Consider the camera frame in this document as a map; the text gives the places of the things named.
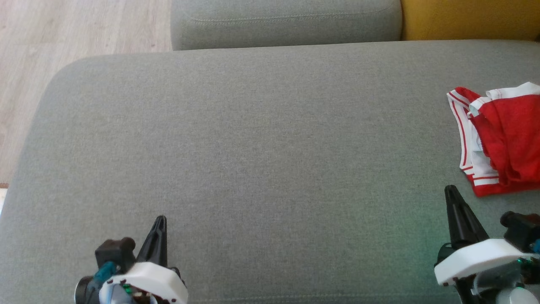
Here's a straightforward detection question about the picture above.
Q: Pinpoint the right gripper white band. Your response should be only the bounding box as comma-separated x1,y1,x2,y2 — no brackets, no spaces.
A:
435,185,540,304

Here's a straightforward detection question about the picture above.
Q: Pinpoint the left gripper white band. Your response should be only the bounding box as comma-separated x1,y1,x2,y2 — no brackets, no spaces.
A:
99,216,188,304

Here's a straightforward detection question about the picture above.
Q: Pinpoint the left cable with blue plug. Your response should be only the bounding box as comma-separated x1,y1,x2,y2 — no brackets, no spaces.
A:
94,262,119,284

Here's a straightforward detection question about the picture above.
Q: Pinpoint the yellow and grey sofa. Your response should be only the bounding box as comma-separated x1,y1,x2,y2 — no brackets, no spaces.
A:
0,39,540,304

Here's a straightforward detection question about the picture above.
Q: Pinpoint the grey sofa seat cushion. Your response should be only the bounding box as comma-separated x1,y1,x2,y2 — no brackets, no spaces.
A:
170,0,403,51

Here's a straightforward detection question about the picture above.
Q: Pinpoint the red Bulls basketball jersey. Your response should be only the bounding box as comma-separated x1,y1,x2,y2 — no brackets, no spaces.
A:
447,87,540,198

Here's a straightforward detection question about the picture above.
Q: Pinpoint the yellow sofa backrest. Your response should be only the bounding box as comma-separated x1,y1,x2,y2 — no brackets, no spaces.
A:
401,0,540,42

